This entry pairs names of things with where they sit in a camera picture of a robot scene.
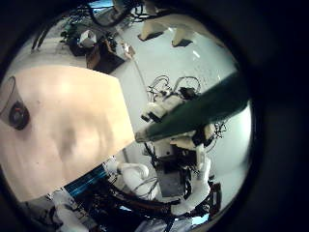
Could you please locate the white stand foot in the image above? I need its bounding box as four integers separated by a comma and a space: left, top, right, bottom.
171, 26, 195, 48
137, 18, 169, 43

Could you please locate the black hand cable bundle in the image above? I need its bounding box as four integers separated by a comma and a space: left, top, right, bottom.
146, 74, 203, 102

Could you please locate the black object on table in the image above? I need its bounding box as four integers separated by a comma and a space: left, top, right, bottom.
0, 75, 31, 131

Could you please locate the white box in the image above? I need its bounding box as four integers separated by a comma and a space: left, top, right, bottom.
78, 29, 98, 48

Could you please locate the dark box on floor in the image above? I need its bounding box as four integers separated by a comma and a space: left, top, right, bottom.
85, 39, 136, 75

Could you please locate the blue rail under table edge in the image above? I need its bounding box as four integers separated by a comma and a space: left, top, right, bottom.
63, 165, 109, 198

